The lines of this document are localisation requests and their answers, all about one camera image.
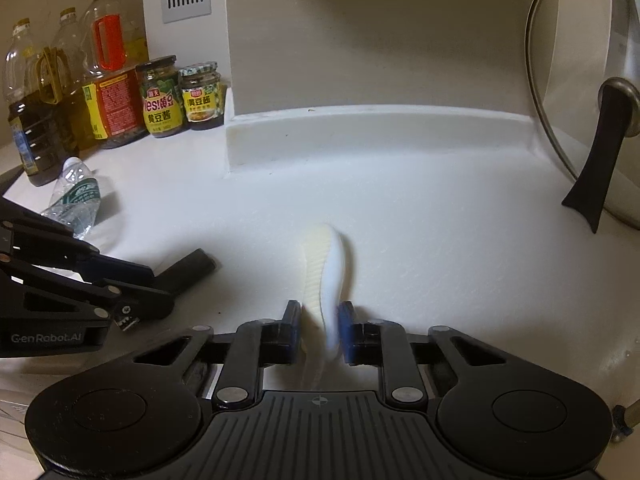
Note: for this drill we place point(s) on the dark soy sauce bottle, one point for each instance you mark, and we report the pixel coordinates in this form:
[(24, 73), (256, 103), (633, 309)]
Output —
[(67, 42)]

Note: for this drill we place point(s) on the crushed clear plastic bottle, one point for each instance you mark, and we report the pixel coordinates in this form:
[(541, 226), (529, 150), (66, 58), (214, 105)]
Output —
[(76, 198)]

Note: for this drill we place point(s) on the steel dish rack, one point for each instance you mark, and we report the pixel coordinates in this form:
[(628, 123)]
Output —
[(625, 419)]

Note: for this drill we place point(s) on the large dark oil bottle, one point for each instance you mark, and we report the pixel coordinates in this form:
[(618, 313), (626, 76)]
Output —
[(38, 122)]

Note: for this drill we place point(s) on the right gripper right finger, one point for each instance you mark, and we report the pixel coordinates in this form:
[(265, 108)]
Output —
[(385, 346)]

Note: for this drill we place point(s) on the small pickle jar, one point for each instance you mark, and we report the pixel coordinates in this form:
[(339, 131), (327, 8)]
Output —
[(203, 95)]

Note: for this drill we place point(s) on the glass pot lid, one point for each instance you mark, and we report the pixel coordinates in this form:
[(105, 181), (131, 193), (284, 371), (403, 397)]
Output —
[(582, 68)]

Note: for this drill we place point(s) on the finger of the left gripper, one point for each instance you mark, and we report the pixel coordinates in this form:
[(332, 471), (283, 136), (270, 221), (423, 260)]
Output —
[(37, 240), (27, 290)]

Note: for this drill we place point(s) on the white plastic comb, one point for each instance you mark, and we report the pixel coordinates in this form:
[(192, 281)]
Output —
[(324, 278)]

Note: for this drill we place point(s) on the yellow oil bottle red handle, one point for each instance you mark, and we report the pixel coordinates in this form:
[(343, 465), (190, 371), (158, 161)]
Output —
[(109, 78)]

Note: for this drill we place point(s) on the small black comb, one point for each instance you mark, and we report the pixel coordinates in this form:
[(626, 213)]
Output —
[(186, 273)]

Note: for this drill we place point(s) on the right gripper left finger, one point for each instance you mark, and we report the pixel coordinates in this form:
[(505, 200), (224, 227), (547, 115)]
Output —
[(255, 346)]

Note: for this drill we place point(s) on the tall pickle jar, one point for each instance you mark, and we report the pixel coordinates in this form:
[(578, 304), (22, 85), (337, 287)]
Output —
[(159, 85)]

